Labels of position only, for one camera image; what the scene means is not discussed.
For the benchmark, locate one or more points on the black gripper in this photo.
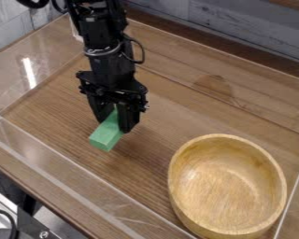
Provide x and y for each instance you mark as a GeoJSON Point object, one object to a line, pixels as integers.
{"type": "Point", "coordinates": [109, 86]}

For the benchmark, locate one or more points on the green rectangular block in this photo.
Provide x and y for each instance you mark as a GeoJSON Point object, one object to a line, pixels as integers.
{"type": "Point", "coordinates": [106, 134]}

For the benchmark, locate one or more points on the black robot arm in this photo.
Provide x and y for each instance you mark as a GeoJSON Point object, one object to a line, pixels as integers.
{"type": "Point", "coordinates": [100, 22]}

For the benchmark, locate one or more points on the brown wooden bowl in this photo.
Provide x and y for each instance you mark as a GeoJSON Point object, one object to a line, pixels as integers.
{"type": "Point", "coordinates": [227, 187]}

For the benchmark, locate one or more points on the clear acrylic tray wall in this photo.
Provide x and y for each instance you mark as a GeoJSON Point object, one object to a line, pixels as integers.
{"type": "Point", "coordinates": [211, 86]}

